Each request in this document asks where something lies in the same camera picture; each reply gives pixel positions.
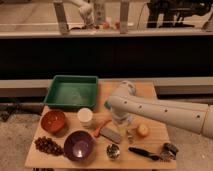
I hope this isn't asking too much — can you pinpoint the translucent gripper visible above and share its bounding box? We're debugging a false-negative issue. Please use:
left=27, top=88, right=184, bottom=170
left=112, top=114, right=132, bottom=134

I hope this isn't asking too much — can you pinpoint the grey rectangular eraser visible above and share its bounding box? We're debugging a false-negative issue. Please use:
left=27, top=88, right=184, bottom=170
left=100, top=127, right=121, bottom=144

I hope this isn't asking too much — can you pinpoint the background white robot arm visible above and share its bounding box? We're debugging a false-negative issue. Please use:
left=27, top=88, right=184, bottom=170
left=68, top=0, right=95, bottom=29

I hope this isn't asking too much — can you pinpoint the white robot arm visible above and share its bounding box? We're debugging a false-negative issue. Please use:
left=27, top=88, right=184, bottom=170
left=107, top=81, right=213, bottom=139

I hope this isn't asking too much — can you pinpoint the small green object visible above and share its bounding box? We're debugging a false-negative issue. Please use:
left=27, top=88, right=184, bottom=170
left=126, top=131, right=134, bottom=144

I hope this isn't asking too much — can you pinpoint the yellow lemon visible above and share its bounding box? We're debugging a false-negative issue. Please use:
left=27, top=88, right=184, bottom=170
left=136, top=124, right=149, bottom=137

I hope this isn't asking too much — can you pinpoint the green sponge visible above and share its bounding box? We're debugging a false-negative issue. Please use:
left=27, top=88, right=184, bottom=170
left=104, top=101, right=110, bottom=109

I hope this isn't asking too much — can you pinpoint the small metal cup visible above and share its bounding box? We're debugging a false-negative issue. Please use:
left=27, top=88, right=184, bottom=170
left=106, top=144, right=120, bottom=160

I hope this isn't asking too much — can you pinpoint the white cup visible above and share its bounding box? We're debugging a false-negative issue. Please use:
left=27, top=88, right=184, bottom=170
left=77, top=108, right=93, bottom=127

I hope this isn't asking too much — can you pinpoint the purple bowl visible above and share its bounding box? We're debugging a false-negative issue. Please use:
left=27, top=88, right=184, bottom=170
left=63, top=130, right=95, bottom=162

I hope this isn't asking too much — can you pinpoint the dark binder clip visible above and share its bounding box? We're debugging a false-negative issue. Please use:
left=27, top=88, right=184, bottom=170
left=161, top=143, right=179, bottom=161

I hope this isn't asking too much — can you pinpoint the wooden table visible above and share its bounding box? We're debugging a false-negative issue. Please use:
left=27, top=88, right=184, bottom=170
left=25, top=81, right=176, bottom=171

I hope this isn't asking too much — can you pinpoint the green plastic tray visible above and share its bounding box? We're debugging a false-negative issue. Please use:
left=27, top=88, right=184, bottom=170
left=44, top=75, right=98, bottom=110

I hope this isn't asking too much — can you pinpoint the orange bowl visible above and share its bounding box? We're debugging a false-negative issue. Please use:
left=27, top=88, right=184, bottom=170
left=41, top=110, right=65, bottom=134

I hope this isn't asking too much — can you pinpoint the bunch of dark grapes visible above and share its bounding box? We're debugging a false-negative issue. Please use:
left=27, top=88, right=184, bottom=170
left=34, top=136, right=63, bottom=156

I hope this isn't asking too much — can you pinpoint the orange handled tool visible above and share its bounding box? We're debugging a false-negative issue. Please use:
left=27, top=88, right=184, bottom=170
left=93, top=119, right=111, bottom=138

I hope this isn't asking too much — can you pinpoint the black handled brush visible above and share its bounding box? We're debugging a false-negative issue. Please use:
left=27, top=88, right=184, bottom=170
left=128, top=147, right=161, bottom=161

